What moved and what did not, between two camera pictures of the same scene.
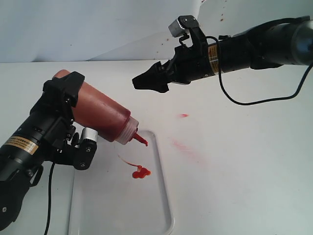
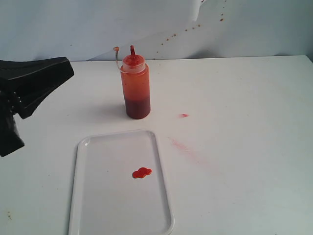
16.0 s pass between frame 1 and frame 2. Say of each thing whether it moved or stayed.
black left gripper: moved
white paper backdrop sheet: stayed
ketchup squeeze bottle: moved
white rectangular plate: stayed
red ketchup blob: stayed
